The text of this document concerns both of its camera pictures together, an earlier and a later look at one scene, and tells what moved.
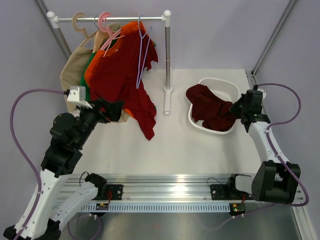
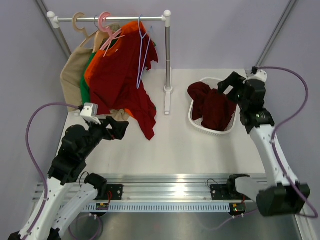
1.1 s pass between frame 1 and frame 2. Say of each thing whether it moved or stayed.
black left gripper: moved
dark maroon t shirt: stayed
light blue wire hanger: stayed
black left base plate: stayed
